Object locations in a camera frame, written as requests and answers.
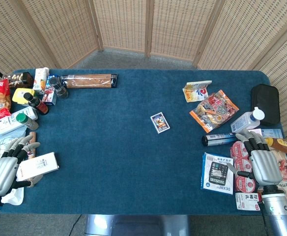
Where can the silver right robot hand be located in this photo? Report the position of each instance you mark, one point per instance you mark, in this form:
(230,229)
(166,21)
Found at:
(266,167)

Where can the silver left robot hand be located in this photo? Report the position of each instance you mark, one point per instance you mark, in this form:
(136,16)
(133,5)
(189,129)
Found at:
(1,174)

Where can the playing cards box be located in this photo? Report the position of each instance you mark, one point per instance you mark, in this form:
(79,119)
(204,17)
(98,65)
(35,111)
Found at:
(160,123)

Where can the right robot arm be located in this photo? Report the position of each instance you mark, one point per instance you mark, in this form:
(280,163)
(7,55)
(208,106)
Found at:
(277,211)

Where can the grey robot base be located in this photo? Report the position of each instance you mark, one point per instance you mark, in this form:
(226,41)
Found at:
(136,225)

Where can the red lidded cup pack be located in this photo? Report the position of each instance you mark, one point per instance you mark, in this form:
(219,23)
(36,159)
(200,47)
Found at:
(241,164)

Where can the amber honey bottle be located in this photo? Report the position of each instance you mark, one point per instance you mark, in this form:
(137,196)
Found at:
(282,145)

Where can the light blue flat box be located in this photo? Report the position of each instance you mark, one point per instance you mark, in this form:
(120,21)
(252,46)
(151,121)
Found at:
(272,133)

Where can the white rectangular box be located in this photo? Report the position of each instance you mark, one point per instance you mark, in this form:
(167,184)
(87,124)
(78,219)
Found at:
(39,166)

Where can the white red small carton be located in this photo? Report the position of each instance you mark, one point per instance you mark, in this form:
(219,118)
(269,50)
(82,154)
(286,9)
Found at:
(246,201)

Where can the brown slim packet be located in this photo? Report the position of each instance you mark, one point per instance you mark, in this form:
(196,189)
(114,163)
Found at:
(33,136)

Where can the clear sanitizer bottle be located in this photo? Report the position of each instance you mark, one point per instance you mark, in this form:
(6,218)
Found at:
(244,121)

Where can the white plastic bottle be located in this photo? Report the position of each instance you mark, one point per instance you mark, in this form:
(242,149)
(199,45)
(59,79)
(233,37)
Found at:
(6,124)

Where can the blue calculator package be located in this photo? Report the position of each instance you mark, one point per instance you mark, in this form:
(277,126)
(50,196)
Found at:
(216,173)

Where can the black blue cylinder can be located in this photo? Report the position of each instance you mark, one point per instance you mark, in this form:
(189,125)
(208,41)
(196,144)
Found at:
(217,139)

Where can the green cap spice jar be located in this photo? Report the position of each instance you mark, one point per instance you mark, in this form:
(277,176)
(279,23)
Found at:
(28,121)

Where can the black zip pouch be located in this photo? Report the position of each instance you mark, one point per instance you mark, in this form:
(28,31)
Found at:
(266,103)

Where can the orange candy bag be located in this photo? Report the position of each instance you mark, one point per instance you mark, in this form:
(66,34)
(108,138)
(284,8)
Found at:
(213,110)

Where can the dark sauce bottle red label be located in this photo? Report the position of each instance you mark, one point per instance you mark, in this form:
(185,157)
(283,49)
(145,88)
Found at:
(37,104)

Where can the yellow lid container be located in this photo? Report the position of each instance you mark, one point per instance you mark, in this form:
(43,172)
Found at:
(20,96)

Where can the blue red small box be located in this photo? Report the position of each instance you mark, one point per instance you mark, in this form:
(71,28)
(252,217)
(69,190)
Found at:
(49,96)

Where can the white orange juice carton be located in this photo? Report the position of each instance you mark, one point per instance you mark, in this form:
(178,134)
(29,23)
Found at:
(39,79)

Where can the yellow white snack packet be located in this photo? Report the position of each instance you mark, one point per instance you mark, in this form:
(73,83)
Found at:
(196,91)

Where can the glass pepper grinder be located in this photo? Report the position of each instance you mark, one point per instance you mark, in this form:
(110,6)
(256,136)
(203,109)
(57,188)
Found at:
(58,87)

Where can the blue tablecloth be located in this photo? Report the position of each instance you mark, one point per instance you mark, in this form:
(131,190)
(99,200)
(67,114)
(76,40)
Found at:
(123,152)

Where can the long brown biscuit pack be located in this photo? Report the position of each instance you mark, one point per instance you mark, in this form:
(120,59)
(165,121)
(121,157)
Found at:
(89,81)

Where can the woven bamboo folding screen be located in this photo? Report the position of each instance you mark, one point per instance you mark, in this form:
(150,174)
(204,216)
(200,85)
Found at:
(178,27)

